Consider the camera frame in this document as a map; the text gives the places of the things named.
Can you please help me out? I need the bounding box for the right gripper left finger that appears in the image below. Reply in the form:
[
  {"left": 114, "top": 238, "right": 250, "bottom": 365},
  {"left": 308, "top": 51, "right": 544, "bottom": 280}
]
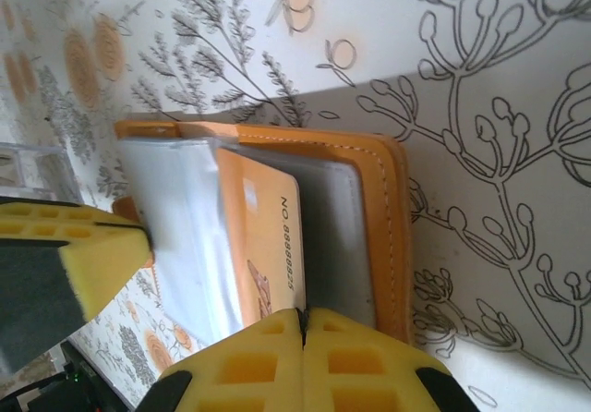
[{"left": 138, "top": 307, "right": 307, "bottom": 412}]

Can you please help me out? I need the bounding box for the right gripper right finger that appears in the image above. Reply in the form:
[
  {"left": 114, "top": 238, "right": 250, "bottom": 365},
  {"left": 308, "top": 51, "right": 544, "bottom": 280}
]
[{"left": 304, "top": 305, "right": 468, "bottom": 412}]

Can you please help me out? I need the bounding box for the orange numbered card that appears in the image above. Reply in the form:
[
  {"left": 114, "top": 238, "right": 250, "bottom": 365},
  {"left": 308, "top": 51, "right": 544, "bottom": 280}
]
[{"left": 214, "top": 146, "right": 308, "bottom": 334}]

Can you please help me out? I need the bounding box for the orange leather card holder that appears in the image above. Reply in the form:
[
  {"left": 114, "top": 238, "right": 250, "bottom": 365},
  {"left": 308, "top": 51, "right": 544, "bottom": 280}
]
[{"left": 112, "top": 118, "right": 412, "bottom": 344}]

